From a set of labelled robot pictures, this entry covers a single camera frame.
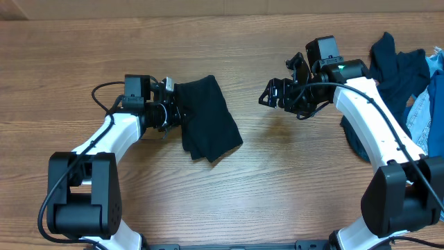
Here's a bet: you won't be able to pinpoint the black t-shirt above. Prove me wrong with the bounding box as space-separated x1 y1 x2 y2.
174 75 243 163

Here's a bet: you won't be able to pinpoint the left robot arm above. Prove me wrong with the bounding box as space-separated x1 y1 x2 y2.
37 74 180 249

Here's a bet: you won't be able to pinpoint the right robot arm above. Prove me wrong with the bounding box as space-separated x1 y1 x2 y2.
259 36 443 249

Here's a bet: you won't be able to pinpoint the dark navy shirt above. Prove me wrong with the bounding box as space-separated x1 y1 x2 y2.
340 31 431 163

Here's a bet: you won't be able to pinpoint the light blue denim jeans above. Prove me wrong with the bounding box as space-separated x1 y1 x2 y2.
407 47 443 156

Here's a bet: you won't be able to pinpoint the blue garment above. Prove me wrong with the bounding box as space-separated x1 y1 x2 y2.
427 70 443 157

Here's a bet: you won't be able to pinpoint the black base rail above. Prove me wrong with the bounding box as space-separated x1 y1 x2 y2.
142 240 339 250

